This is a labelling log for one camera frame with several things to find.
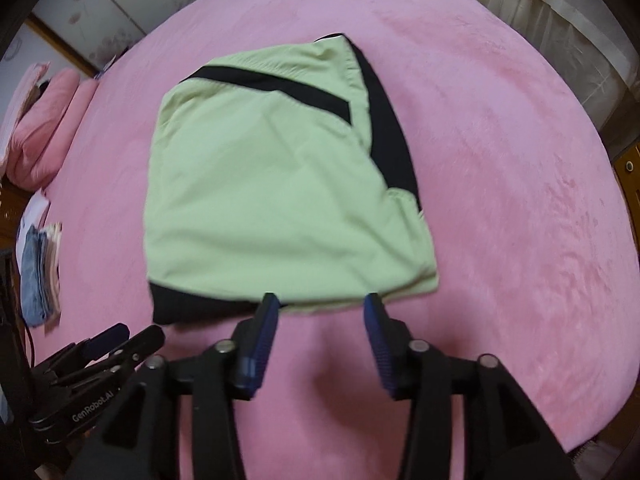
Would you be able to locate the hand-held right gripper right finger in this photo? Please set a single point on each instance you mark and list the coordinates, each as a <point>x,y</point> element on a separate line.
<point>380,345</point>

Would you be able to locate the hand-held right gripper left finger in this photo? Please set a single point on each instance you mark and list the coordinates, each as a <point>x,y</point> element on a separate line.
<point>260,340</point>

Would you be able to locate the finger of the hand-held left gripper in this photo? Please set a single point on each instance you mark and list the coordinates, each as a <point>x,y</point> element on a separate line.
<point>107,336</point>
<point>142,342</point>

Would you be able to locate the green and black hooded jacket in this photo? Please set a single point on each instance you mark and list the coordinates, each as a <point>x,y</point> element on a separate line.
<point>260,185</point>

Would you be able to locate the folded cream clothes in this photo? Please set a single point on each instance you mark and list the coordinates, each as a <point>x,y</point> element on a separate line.
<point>52,270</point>

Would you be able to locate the folded blue jeans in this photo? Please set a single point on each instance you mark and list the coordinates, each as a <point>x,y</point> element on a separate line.
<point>32,280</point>

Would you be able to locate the white printed pillow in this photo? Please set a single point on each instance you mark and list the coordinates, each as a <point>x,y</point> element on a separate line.
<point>37,207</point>

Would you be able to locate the dark wooden headboard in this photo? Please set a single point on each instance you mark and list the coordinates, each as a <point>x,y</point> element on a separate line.
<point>7,210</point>

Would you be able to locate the pink bed blanket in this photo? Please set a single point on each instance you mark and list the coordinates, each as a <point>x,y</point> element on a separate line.
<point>500,185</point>

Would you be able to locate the pink pillows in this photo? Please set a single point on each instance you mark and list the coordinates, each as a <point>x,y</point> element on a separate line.
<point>45,130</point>

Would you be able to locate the pink pillow with lace trim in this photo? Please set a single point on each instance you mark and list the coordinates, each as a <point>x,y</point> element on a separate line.
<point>25,85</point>

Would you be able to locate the yellow wooden cabinet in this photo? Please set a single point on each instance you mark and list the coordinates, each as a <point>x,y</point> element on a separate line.
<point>627,170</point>

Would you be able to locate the floral sliding-door wardrobe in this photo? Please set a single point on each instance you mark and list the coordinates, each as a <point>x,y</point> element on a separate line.
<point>100,5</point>

